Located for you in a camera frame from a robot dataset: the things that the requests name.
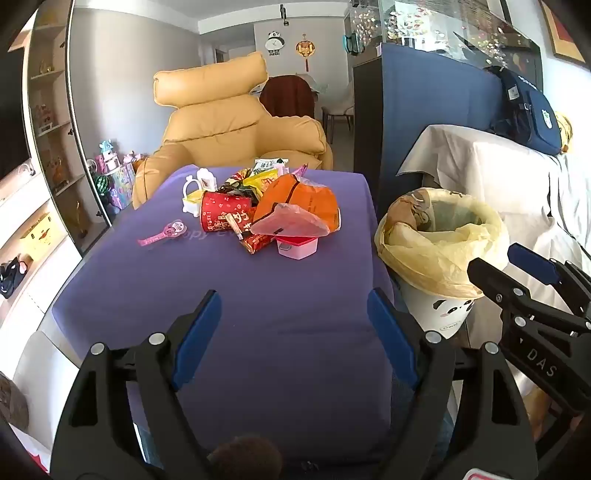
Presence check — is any panda wall clock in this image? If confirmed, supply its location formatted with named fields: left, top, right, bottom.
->
left=264, top=28, right=286, bottom=57

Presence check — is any brown chair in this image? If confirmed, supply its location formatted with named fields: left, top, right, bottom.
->
left=259, top=75, right=315, bottom=120

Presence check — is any green white snack packet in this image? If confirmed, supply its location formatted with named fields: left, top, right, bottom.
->
left=252, top=158, right=289, bottom=174

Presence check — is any navy backpack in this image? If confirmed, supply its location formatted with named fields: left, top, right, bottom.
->
left=482, top=65, right=563, bottom=157

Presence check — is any black television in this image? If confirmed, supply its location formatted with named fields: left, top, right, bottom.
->
left=0, top=48, right=34, bottom=178

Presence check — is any yellow box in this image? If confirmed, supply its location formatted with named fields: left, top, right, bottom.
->
left=18, top=217, right=63, bottom=259

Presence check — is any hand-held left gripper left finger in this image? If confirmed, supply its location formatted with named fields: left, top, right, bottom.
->
left=50, top=290, right=222, bottom=480

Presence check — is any white panda trash bin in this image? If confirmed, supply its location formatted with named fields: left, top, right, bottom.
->
left=397, top=277, right=481, bottom=342

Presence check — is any pink container with red lid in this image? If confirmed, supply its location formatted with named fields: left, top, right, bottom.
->
left=276, top=234, right=320, bottom=260

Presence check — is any black cabinet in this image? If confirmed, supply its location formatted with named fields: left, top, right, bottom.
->
left=353, top=58, right=384, bottom=204

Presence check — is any pile of colourful toys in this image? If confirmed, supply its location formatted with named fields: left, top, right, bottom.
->
left=90, top=141, right=144, bottom=217

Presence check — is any glass display cabinet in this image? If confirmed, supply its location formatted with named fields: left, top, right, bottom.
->
left=21, top=0, right=114, bottom=254

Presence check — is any white sheet cover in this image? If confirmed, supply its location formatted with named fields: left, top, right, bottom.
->
left=397, top=124, right=591, bottom=296

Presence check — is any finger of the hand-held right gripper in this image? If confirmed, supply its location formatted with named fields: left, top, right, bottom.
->
left=467, top=257, right=591, bottom=335
left=507, top=243, right=591, bottom=319

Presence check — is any orange plastic bag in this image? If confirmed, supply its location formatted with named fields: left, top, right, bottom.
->
left=252, top=174, right=342, bottom=232

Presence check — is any white dining chair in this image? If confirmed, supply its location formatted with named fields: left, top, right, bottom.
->
left=322, top=85, right=355, bottom=134

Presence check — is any red paper cup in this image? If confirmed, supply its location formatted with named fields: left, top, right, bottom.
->
left=199, top=191, right=254, bottom=234

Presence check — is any white and yellow toy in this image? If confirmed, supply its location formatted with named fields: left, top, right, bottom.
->
left=181, top=168, right=218, bottom=217

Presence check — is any yellow plush toy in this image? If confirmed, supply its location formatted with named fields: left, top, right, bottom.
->
left=554, top=111, right=575, bottom=153

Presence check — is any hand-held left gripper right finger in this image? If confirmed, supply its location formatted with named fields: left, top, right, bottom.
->
left=367, top=287, right=539, bottom=480

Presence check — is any blue cloth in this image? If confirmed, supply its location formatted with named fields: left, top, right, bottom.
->
left=379, top=42, right=504, bottom=217

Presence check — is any red translucent plastic bag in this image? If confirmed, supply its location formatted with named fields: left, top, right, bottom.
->
left=249, top=202, right=331, bottom=238

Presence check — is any yellow armchair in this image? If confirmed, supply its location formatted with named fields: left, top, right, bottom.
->
left=131, top=51, right=334, bottom=210

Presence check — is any glass fish tank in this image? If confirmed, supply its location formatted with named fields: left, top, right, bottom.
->
left=344, top=0, right=543, bottom=77

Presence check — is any framed wall picture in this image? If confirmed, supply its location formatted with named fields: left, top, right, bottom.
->
left=538, top=0, right=591, bottom=70

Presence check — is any black handbag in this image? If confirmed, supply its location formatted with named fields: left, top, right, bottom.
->
left=0, top=256, right=33, bottom=298

